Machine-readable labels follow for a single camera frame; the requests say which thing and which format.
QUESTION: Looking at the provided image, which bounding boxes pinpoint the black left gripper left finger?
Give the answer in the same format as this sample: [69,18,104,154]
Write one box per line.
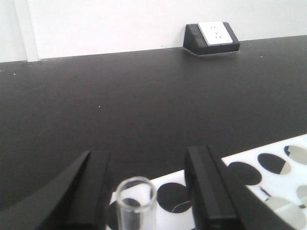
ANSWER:
[0,151,110,230]

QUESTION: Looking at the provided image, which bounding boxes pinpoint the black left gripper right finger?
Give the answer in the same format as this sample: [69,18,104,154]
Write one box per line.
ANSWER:
[185,145,300,230]

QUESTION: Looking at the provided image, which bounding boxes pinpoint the tall clear test tube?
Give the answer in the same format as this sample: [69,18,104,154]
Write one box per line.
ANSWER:
[116,176,157,230]

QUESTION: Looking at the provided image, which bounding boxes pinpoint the white test tube rack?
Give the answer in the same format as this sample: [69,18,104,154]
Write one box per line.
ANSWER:
[107,135,307,230]

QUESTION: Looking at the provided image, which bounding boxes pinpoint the white socket in black box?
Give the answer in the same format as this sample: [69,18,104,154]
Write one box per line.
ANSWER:
[183,21,240,56]

